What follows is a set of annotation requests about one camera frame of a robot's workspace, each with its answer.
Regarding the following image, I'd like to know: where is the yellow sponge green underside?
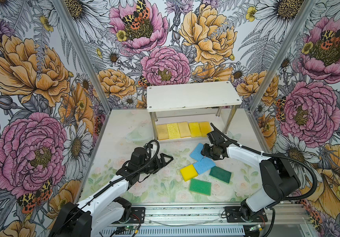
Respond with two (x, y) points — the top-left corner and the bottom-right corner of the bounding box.
(188, 122), (202, 138)

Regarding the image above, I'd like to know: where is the pale yellow porous sponge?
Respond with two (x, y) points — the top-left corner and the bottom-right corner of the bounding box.
(167, 123), (181, 140)

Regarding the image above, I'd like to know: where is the aluminium front rail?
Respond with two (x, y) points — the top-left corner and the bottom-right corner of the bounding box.
(132, 202), (310, 226)

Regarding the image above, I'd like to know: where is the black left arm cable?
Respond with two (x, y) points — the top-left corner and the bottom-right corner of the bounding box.
(51, 139), (161, 232)

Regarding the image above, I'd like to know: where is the green circuit board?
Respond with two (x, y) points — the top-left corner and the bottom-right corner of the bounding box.
(116, 225), (138, 232)

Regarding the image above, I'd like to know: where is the tan beige sponge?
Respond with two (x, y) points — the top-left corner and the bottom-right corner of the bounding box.
(156, 124), (169, 140)

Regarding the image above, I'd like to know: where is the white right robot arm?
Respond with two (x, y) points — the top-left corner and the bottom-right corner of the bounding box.
(201, 130), (301, 221)

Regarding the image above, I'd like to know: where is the black corrugated right cable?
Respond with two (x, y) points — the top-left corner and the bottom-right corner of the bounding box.
(210, 122), (319, 237)

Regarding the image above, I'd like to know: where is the white vented cable duct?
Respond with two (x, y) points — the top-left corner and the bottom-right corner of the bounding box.
(95, 225), (246, 237)

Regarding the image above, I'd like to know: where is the dark green sponge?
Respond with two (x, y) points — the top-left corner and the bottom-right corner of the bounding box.
(209, 166), (232, 184)

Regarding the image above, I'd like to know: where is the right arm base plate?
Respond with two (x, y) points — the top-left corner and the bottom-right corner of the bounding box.
(221, 206), (268, 223)

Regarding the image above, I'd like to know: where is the small blue sponge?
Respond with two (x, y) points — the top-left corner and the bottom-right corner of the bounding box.
(190, 143), (205, 162)

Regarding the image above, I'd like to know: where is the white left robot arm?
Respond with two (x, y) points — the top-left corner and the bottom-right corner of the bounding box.
(49, 147), (174, 237)

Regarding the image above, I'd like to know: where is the bright yellow sponge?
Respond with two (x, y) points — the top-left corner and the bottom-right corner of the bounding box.
(180, 165), (198, 182)

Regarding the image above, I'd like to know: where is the light blue sponge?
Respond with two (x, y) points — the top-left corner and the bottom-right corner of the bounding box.
(193, 158), (216, 174)

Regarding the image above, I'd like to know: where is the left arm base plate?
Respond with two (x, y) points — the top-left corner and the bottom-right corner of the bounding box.
(126, 207), (146, 224)

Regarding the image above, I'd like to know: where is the white two-tier shelf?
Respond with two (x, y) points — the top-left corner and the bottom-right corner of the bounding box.
(147, 81), (242, 139)

